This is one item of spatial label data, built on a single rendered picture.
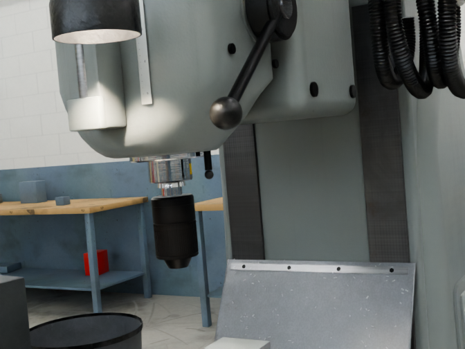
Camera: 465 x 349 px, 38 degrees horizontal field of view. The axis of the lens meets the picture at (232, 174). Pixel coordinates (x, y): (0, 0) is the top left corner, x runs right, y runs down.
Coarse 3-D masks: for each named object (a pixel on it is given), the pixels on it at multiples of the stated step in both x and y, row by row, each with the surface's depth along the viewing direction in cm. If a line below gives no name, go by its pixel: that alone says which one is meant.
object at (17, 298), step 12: (0, 276) 101; (12, 276) 101; (0, 288) 96; (12, 288) 98; (24, 288) 100; (0, 300) 96; (12, 300) 98; (24, 300) 99; (0, 312) 96; (12, 312) 98; (24, 312) 99; (0, 324) 96; (12, 324) 98; (24, 324) 99; (0, 336) 96; (12, 336) 98; (24, 336) 99; (0, 348) 96; (12, 348) 98; (24, 348) 99
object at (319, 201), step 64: (256, 128) 111; (320, 128) 106; (384, 128) 100; (448, 128) 109; (256, 192) 112; (320, 192) 107; (384, 192) 101; (448, 192) 107; (256, 256) 113; (320, 256) 108; (384, 256) 102; (448, 256) 104; (448, 320) 102
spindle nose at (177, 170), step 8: (176, 160) 73; (184, 160) 74; (152, 168) 73; (160, 168) 73; (168, 168) 73; (176, 168) 73; (184, 168) 73; (152, 176) 74; (160, 176) 73; (168, 176) 73; (176, 176) 73; (184, 176) 73
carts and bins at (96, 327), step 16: (64, 320) 288; (80, 320) 290; (96, 320) 291; (112, 320) 290; (128, 320) 285; (32, 336) 275; (48, 336) 283; (64, 336) 287; (80, 336) 290; (96, 336) 291; (112, 336) 290; (128, 336) 256
